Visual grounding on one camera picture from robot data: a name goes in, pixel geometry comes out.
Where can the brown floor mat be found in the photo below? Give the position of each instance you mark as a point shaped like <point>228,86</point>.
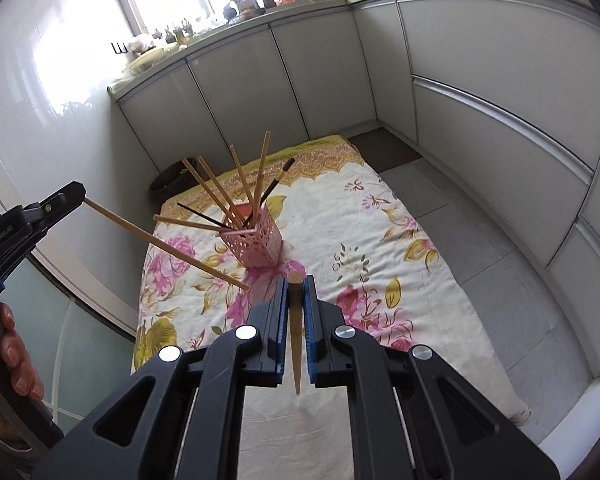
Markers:
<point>385,150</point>

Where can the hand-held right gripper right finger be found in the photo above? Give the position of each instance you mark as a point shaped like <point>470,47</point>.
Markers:
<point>311,330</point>

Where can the row of small bottles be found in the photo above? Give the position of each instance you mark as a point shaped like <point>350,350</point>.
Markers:
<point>175,32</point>

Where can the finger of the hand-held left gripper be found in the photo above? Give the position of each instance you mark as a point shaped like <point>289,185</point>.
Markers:
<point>55,202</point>

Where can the dark woven trash basket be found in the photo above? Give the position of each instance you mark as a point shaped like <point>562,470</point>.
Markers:
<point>167,185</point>

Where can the white kitchen cabinet run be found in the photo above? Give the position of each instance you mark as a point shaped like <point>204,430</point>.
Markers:
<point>240,85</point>
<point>505,110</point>

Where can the person's left hand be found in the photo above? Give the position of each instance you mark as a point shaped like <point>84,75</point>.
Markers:
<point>17,355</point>

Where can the wooden chopstick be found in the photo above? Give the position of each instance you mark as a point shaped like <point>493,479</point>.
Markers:
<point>165,246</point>
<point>296,340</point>
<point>220,187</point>
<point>205,185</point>
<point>261,170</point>
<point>185,221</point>
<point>239,180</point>

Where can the black chopstick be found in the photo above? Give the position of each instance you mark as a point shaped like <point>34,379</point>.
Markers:
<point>202,215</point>
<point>275,185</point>

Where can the pink perforated utensil holder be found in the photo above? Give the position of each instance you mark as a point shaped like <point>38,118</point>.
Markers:
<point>260,247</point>

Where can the floral blanket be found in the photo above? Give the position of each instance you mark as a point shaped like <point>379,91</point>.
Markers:
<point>360,240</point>

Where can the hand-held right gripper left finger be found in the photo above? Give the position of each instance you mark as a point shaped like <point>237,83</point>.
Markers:
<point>281,330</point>

